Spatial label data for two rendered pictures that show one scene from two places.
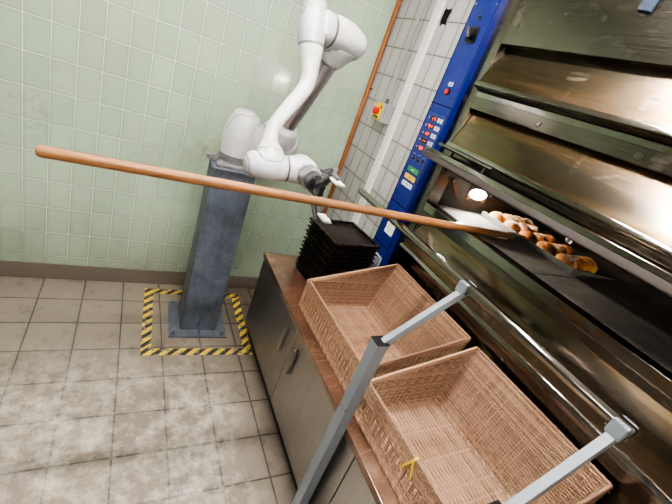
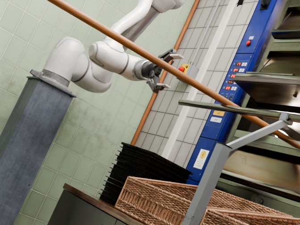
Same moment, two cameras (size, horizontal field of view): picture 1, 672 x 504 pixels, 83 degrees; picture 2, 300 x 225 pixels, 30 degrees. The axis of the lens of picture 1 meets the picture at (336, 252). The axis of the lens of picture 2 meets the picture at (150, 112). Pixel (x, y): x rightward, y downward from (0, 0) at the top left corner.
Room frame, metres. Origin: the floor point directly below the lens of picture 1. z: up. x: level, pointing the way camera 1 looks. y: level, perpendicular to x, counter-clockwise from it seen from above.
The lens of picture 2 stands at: (-1.00, -0.04, 0.68)
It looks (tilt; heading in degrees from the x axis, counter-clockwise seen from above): 8 degrees up; 3
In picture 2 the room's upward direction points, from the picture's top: 24 degrees clockwise
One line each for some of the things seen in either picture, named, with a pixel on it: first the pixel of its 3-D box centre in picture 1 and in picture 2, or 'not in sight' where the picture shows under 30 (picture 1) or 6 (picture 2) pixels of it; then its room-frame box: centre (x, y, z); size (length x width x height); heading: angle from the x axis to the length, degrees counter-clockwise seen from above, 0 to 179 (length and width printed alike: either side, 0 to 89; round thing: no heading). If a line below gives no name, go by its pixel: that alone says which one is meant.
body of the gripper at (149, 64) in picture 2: (317, 185); (154, 70); (1.37, 0.15, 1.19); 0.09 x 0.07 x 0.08; 32
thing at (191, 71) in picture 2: (382, 112); (186, 72); (2.32, 0.04, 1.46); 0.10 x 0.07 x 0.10; 33
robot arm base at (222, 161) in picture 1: (230, 158); (50, 79); (1.83, 0.66, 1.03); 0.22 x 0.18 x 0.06; 121
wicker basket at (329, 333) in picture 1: (377, 320); (200, 211); (1.42, -0.27, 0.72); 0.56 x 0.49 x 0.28; 34
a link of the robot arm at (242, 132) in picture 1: (242, 132); (66, 58); (1.85, 0.63, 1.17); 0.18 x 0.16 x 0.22; 137
